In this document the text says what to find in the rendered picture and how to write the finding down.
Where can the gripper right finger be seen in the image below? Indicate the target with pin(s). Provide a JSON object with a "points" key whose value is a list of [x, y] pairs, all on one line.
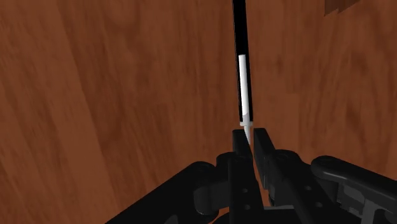
{"points": [[297, 183]]}

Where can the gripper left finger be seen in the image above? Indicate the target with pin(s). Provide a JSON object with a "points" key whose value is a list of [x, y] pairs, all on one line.
{"points": [[240, 186]]}

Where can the black and white pen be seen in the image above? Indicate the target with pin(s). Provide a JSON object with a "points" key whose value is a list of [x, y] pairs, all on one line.
{"points": [[243, 77]]}

